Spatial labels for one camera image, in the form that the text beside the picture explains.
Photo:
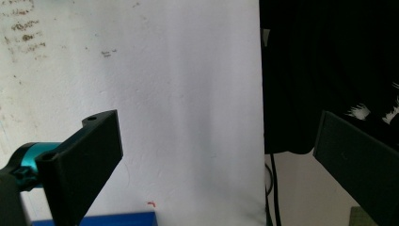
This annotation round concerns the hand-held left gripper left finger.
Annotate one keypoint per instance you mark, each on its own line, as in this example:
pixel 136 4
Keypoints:
pixel 81 163

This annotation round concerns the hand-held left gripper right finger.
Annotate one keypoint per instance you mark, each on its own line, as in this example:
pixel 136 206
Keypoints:
pixel 360 163

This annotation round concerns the dark grey floor mat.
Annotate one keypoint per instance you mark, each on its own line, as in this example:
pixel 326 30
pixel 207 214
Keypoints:
pixel 360 218

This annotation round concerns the blue flat box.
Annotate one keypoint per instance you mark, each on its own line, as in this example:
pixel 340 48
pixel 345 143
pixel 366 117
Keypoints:
pixel 119 219

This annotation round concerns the dark curtain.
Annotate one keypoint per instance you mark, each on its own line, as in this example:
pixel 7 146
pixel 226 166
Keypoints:
pixel 313 78

